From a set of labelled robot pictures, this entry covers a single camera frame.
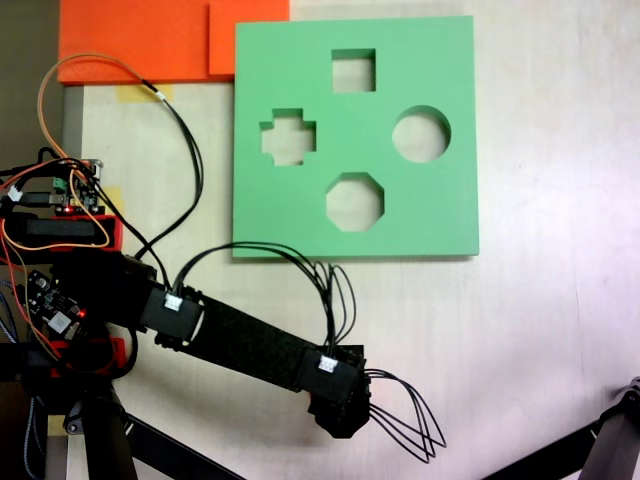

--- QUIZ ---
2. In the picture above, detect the yellow masking tape piece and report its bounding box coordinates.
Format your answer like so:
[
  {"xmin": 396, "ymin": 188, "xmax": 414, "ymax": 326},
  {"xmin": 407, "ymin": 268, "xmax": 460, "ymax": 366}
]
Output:
[
  {"xmin": 99, "ymin": 185, "xmax": 127, "ymax": 218},
  {"xmin": 115, "ymin": 83, "xmax": 175, "ymax": 104}
]

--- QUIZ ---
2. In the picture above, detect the long thin black cable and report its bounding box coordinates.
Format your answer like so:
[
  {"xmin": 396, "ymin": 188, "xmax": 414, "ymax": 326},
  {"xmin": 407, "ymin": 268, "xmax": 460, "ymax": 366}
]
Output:
[{"xmin": 131, "ymin": 78, "xmax": 205, "ymax": 264}]

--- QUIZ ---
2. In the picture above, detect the black USB cable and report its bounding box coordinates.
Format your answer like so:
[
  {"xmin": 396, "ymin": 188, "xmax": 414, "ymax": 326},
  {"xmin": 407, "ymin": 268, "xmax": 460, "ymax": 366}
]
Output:
[{"xmin": 0, "ymin": 190, "xmax": 67, "ymax": 208}]

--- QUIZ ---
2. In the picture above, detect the black notched tripod leg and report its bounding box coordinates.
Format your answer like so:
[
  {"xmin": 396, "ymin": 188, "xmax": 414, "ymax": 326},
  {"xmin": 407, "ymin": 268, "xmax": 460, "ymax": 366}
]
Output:
[{"xmin": 478, "ymin": 374, "xmax": 640, "ymax": 480}]

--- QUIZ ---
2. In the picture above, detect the red printed mount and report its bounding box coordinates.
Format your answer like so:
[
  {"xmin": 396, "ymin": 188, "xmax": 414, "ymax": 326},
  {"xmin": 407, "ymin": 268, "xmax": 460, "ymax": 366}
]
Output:
[
  {"xmin": 0, "ymin": 214, "xmax": 125, "ymax": 254},
  {"xmin": 29, "ymin": 335, "xmax": 128, "ymax": 376}
]

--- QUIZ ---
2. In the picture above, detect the black circuit board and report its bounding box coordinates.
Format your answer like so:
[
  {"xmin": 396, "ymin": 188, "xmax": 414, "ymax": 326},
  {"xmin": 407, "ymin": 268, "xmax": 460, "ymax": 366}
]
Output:
[{"xmin": 26, "ymin": 269, "xmax": 88, "ymax": 344}]

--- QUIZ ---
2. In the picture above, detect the circuit board green terminal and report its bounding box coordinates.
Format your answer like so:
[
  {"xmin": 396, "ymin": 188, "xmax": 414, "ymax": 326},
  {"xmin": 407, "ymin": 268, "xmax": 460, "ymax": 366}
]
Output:
[{"xmin": 49, "ymin": 158, "xmax": 108, "ymax": 217}]

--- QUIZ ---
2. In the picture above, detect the green shape sorting board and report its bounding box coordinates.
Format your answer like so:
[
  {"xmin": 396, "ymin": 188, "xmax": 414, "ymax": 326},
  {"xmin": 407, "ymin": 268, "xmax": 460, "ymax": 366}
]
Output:
[{"xmin": 230, "ymin": 14, "xmax": 482, "ymax": 262}]

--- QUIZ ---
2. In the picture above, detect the thin orange wire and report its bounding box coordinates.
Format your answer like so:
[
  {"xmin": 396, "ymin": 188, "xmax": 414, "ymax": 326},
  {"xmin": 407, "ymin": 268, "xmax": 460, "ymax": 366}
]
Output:
[{"xmin": 0, "ymin": 51, "xmax": 164, "ymax": 252}]

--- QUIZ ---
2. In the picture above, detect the black gripper cable bundle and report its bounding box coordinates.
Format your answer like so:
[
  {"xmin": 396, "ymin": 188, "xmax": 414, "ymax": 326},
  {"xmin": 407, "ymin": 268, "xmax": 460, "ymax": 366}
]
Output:
[{"xmin": 363, "ymin": 368, "xmax": 448, "ymax": 465}]

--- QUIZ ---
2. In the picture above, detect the black forearm cable bundle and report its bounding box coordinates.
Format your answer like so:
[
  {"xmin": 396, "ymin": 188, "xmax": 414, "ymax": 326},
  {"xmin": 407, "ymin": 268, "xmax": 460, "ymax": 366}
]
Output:
[{"xmin": 171, "ymin": 241, "xmax": 358, "ymax": 352}]

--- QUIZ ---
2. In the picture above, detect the large orange foam slab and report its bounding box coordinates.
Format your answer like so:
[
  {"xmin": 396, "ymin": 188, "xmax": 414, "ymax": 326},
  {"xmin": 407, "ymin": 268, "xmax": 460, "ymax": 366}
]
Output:
[{"xmin": 57, "ymin": 0, "xmax": 237, "ymax": 85}]

